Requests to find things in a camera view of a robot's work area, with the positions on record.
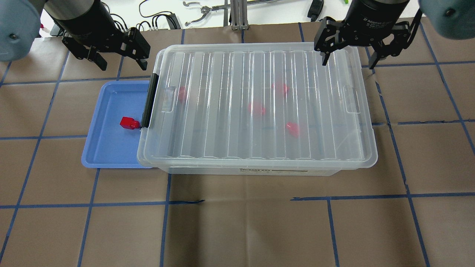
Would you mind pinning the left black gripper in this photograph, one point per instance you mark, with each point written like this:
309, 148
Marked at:
82, 19

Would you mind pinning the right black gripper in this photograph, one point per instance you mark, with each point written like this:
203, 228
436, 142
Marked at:
376, 13

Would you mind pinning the red block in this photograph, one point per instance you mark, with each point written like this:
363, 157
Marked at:
256, 109
280, 89
182, 94
129, 123
293, 129

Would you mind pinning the clear plastic box lid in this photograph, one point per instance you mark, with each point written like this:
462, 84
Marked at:
214, 127

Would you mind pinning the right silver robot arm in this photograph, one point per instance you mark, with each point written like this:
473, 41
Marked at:
374, 23

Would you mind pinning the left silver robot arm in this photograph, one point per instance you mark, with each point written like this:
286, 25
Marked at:
88, 30

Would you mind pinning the clear plastic storage box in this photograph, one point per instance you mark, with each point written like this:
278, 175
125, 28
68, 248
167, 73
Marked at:
221, 170

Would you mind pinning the blue plastic tray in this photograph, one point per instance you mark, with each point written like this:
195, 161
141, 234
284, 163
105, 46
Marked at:
108, 144

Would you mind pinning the metal reacher grabber tool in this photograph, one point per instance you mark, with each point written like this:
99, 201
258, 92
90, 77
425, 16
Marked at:
205, 10

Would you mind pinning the black box latch handle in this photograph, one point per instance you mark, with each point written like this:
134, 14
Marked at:
151, 93

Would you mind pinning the aluminium frame post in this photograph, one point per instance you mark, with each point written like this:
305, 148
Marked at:
239, 14

